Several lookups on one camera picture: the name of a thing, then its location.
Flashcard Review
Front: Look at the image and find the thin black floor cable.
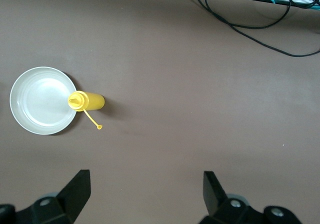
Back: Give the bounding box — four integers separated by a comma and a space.
202, 0, 293, 30
192, 0, 320, 58

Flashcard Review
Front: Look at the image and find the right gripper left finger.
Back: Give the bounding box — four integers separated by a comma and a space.
0, 168, 92, 224

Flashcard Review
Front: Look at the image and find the yellow mustard squeeze bottle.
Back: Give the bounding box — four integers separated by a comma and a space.
67, 90, 106, 131

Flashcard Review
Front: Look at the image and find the white round plate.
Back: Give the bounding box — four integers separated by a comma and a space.
9, 66, 78, 136

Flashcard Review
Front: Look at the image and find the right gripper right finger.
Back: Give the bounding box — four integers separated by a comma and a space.
198, 170, 304, 224

